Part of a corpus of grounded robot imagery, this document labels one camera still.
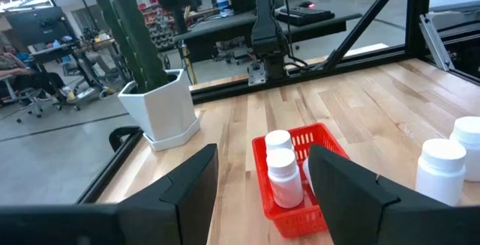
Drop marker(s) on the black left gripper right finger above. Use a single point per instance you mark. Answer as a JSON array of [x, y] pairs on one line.
[[356, 207]]

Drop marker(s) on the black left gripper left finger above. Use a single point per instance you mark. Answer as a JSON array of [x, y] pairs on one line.
[[180, 207]]

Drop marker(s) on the red plastic basket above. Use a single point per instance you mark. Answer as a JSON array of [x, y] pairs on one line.
[[296, 222]]

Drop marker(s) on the white pill bottle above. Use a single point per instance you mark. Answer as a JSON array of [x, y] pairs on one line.
[[279, 140], [285, 177], [468, 144], [440, 170]]

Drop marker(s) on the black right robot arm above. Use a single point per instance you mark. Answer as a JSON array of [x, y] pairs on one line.
[[268, 35]]

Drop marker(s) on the white hexagonal plant pot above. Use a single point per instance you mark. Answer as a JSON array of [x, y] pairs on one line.
[[161, 110]]

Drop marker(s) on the office chair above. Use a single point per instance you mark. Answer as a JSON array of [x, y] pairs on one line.
[[32, 104]]

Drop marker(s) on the shelf with red bins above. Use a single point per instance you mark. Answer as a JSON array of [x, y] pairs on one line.
[[159, 27]]

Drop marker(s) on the tall green cactus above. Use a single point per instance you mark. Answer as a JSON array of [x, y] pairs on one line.
[[131, 31]]

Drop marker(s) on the black desk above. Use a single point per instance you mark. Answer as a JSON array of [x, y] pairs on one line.
[[225, 27]]

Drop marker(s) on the person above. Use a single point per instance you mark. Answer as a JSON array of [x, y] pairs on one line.
[[37, 82]]

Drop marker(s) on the black background table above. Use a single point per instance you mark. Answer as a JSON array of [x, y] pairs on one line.
[[75, 46]]

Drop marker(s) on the black keyboard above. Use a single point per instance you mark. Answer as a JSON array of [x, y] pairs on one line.
[[303, 15]]

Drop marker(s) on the black computer mouse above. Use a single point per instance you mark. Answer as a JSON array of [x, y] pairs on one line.
[[306, 4]]

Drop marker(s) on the black display panel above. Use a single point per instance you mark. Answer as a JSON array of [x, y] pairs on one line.
[[33, 27]]

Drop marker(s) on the black aluminium table frame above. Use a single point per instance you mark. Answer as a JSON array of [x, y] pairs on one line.
[[217, 93]]

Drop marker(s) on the silver mounting bracket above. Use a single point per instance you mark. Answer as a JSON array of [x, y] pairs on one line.
[[257, 76]]

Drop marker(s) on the silver frame bracket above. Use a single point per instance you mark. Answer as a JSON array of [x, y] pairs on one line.
[[437, 42]]

